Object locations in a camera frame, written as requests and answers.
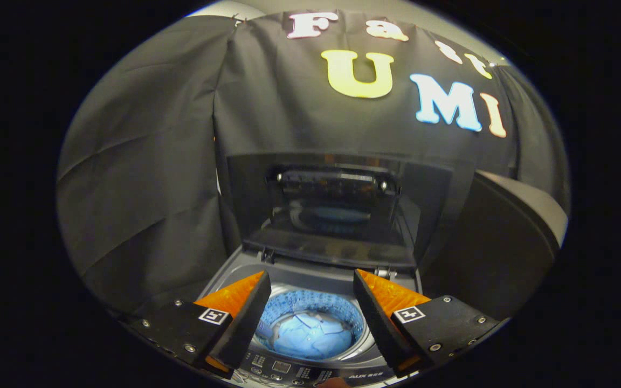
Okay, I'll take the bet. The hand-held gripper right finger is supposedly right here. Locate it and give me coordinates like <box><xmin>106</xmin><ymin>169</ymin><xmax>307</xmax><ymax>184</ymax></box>
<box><xmin>353</xmin><ymin>268</ymin><xmax>500</xmax><ymax>375</ymax></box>

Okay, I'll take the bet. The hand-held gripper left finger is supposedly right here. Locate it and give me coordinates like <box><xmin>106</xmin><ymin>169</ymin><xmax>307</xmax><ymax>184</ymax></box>
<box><xmin>129</xmin><ymin>271</ymin><xmax>272</xmax><ymax>378</ymax></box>

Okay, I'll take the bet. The grey washing machine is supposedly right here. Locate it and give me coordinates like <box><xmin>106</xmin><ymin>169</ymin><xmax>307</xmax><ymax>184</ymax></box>
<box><xmin>197</xmin><ymin>154</ymin><xmax>475</xmax><ymax>388</ymax></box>

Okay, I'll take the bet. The light blue polo shirt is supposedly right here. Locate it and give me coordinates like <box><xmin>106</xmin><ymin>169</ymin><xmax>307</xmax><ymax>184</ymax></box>
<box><xmin>273</xmin><ymin>311</ymin><xmax>354</xmax><ymax>361</ymax></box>

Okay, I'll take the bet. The black washing machine lid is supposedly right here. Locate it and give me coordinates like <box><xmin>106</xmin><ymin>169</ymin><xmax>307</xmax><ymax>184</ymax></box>
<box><xmin>227</xmin><ymin>154</ymin><xmax>454</xmax><ymax>270</ymax></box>

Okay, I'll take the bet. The beige cabinet with dark top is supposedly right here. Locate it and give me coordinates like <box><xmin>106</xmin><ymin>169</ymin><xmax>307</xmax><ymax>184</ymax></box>
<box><xmin>421</xmin><ymin>170</ymin><xmax>569</xmax><ymax>321</ymax></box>

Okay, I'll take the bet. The black backdrop cloth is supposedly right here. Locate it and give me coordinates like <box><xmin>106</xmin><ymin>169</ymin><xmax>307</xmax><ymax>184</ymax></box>
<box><xmin>56</xmin><ymin>10</ymin><xmax>570</xmax><ymax>318</ymax></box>

